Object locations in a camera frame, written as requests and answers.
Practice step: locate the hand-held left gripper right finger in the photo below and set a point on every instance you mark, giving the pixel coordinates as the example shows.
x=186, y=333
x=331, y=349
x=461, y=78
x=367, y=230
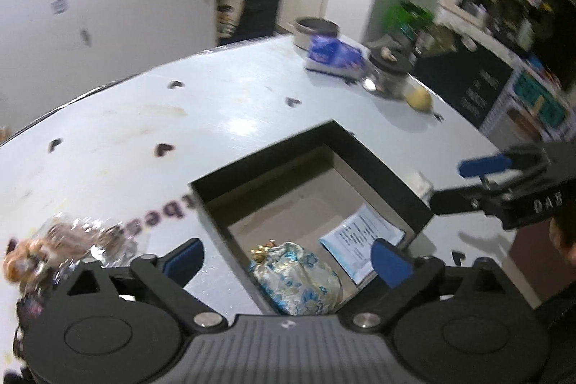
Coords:
x=389, y=263

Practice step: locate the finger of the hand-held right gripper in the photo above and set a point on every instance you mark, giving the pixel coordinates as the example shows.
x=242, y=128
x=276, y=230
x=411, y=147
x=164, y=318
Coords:
x=483, y=166
x=459, y=200

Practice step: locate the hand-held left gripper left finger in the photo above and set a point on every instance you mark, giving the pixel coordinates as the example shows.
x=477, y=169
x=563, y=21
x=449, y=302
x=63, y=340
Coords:
x=185, y=260

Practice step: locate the black cardboard box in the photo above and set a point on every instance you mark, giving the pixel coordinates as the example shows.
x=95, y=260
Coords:
x=279, y=195

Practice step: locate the white printed paper packet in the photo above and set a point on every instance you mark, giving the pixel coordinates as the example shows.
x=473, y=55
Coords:
x=357, y=238

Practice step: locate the gold ribbon bow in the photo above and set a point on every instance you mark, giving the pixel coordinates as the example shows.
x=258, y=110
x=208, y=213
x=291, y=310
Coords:
x=262, y=251

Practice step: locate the black lettered mat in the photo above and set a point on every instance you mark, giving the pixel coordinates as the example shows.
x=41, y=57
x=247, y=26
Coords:
x=472, y=87

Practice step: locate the teal crate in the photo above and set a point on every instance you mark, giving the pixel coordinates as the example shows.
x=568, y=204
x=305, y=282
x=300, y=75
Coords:
x=540, y=98

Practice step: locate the yellow lemon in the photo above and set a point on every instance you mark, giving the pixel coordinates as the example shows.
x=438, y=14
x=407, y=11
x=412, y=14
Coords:
x=418, y=99

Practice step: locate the blue floral fabric pouch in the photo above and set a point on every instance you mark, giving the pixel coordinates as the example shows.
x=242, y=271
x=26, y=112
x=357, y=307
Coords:
x=297, y=280

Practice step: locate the clear bag of brown trinkets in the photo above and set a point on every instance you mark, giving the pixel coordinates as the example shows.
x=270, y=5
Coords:
x=67, y=242

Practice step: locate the glass jar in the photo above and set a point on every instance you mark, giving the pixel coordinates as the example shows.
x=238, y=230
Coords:
x=389, y=73

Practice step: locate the green plant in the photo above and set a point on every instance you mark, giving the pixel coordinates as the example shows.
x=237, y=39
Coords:
x=407, y=19

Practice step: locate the blue tissue pack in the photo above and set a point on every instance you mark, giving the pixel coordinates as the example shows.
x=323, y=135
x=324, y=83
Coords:
x=333, y=53

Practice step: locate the grey metal bowl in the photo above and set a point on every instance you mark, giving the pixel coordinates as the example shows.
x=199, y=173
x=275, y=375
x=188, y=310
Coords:
x=315, y=28

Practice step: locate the black cabinet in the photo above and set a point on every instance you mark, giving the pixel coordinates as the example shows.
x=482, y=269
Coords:
x=252, y=1

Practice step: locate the white wall switch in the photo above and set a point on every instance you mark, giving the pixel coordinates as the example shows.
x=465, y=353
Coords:
x=59, y=6

